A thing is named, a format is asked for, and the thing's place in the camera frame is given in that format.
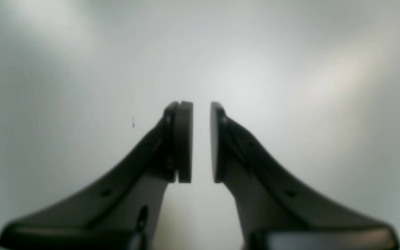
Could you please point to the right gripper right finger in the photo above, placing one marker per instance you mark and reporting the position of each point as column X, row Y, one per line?
column 276, row 210

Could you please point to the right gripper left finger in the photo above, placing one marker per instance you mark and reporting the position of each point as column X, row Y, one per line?
column 120, row 210

